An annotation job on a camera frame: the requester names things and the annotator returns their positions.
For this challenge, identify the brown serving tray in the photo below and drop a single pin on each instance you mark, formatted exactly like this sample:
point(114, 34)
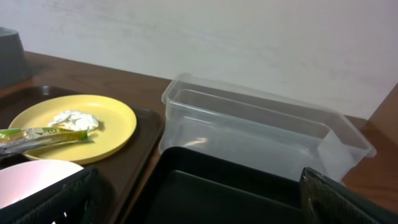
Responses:
point(120, 172)

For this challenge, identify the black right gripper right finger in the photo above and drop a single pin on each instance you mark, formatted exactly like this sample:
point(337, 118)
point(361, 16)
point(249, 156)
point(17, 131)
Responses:
point(325, 201)

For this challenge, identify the grey dishwasher rack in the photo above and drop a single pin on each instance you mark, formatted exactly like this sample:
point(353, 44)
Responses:
point(14, 67)

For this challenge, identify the clear plastic waste bin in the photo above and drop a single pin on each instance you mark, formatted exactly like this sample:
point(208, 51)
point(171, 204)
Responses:
point(260, 130)

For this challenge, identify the pink bowl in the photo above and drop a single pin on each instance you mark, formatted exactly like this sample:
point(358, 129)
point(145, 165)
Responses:
point(25, 179)

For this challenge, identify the yellow plate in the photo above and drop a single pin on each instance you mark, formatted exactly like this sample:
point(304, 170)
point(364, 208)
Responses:
point(117, 123)

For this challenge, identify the white tissue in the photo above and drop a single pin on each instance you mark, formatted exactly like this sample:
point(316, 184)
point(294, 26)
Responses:
point(75, 120)

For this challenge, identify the black waste tray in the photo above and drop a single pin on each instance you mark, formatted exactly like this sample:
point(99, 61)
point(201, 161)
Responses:
point(191, 187)

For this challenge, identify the green foil snack wrapper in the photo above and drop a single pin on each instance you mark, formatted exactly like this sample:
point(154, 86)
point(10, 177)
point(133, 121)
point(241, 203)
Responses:
point(17, 140)

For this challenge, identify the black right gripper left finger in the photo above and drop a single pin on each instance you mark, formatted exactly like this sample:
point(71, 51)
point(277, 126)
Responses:
point(70, 200)

